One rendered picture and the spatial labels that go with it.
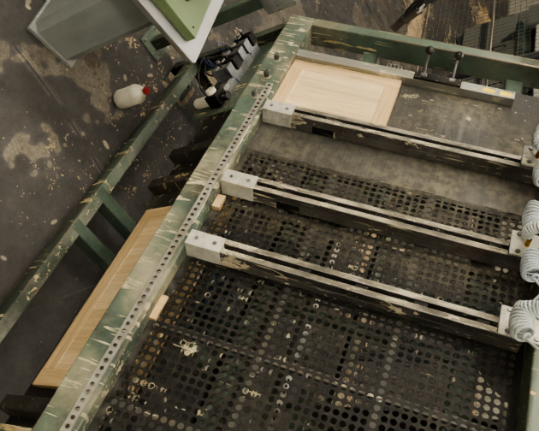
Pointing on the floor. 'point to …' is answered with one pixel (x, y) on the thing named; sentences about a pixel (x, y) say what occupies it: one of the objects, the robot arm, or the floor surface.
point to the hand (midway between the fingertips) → (398, 24)
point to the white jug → (130, 96)
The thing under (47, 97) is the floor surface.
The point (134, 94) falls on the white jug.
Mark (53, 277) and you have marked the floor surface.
